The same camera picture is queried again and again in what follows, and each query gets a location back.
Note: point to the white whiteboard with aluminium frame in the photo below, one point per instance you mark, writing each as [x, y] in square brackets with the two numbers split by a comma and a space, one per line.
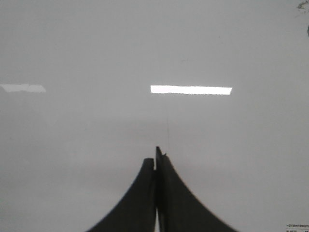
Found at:
[89, 89]

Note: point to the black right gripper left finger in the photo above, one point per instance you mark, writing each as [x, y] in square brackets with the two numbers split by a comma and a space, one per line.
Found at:
[136, 211]

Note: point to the white printed label sticker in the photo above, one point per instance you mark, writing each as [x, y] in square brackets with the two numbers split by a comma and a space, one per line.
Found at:
[297, 228]

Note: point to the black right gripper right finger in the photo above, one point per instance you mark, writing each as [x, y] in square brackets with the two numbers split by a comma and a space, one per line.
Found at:
[178, 208]

